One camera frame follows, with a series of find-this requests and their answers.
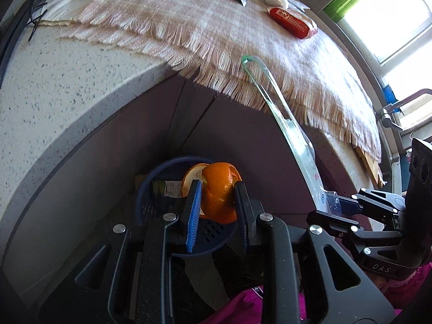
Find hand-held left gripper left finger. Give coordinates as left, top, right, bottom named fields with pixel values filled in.
left=39, top=180, right=203, bottom=324

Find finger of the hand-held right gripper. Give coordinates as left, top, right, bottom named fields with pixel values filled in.
left=337, top=188, right=406, bottom=222
left=307, top=211, right=403, bottom=254

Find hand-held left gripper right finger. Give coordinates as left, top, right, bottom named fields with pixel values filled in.
left=235, top=181, right=396, bottom=324

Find orange peel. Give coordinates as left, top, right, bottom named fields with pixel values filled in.
left=181, top=162, right=243, bottom=225

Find dark blue plastic basket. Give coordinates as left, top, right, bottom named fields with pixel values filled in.
left=135, top=156, right=240, bottom=255

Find clear plastic packaging strip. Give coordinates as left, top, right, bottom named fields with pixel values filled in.
left=241, top=55, right=338, bottom=215

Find person's right forearm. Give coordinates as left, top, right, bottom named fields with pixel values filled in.
left=378, top=263, right=432, bottom=314

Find wooden board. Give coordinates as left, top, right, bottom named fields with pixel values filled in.
left=353, top=145, right=385, bottom=188

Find pink clothing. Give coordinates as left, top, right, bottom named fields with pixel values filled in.
left=199, top=285, right=308, bottom=324

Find window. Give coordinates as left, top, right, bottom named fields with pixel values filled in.
left=320, top=0, right=432, bottom=142

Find red white snack packet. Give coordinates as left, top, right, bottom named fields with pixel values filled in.
left=267, top=6, right=318, bottom=40

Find pink plaid fringed cloth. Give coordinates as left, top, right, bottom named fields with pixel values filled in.
left=59, top=0, right=382, bottom=163

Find green soap dispenser bottle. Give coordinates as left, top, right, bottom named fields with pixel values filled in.
left=323, top=0, right=370, bottom=24

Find clear plastic bag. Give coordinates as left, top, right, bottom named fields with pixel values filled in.
left=265, top=0, right=311, bottom=11

